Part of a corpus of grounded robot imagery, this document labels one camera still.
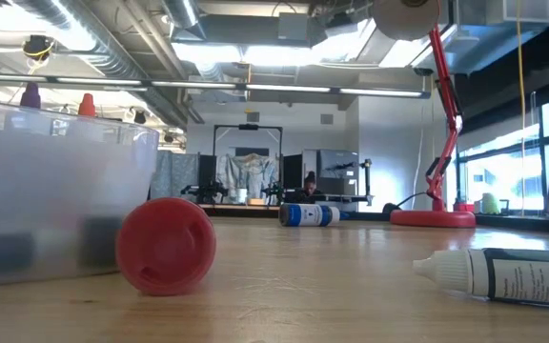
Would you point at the blue-labelled paint bottle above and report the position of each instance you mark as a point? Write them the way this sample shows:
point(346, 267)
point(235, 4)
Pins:
point(309, 215)

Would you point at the silver ceiling duct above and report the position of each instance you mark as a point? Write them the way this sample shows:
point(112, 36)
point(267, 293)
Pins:
point(112, 57)

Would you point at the pale draped cloth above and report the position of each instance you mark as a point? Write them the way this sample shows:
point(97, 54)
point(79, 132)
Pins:
point(248, 174)

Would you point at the ceiling light strip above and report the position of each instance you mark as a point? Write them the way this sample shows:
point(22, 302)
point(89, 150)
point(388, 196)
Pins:
point(98, 82)

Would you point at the small white-capped dropper bottle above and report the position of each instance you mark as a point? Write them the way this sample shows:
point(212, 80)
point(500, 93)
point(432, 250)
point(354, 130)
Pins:
point(517, 278)

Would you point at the grey patterned partition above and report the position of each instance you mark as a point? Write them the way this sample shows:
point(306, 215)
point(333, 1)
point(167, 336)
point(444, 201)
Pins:
point(174, 174)

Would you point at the green object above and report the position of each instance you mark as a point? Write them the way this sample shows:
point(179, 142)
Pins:
point(490, 204)

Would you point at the grey monitor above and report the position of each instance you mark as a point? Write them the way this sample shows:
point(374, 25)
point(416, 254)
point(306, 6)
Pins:
point(337, 164)

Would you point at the person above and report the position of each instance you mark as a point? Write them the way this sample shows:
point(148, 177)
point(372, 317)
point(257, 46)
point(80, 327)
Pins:
point(310, 183)

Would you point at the red desk lamp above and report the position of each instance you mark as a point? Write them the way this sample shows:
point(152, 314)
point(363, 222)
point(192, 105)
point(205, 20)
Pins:
point(434, 218)

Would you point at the clear plastic container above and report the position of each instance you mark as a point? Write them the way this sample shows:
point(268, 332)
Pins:
point(41, 190)

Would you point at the red-capped food coloring bottle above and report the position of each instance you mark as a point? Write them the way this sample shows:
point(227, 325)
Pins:
point(87, 106)

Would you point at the black gantry frame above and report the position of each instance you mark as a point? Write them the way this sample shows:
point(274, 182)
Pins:
point(248, 127)

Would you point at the orange-red food coloring bottle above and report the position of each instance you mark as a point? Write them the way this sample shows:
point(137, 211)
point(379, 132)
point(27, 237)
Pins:
point(166, 247)

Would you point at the black ceiling device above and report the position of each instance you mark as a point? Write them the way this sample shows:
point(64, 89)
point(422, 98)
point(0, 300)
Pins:
point(38, 46)

